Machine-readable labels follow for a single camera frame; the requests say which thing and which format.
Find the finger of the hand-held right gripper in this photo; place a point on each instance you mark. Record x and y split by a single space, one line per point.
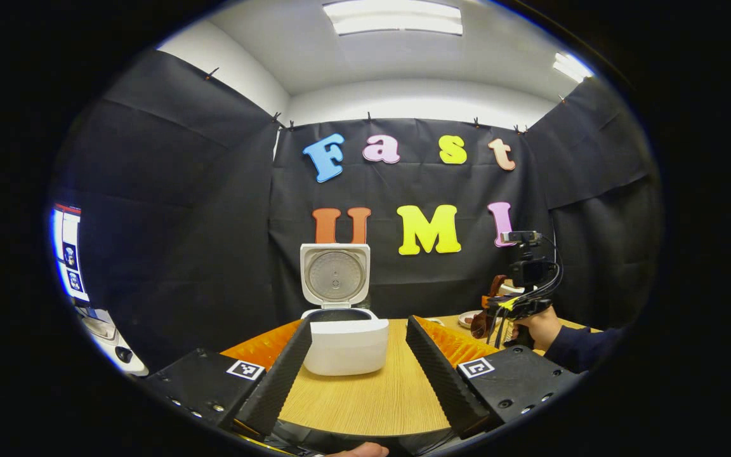
492 303

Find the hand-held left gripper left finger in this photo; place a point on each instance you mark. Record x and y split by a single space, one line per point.
276 381

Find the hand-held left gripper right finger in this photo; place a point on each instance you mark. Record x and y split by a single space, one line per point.
438 381

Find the brown wooden spoon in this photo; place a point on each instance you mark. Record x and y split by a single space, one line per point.
483 325

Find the white rice cooker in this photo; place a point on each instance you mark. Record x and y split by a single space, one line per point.
346 349

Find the round white plate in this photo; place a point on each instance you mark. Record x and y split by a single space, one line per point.
467 319

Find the white plastic device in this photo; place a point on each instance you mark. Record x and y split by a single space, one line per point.
111 343

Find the ceiling light panel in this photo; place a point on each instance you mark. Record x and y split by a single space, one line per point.
572 66
394 18

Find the white printed banner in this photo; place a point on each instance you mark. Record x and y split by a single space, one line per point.
70 254

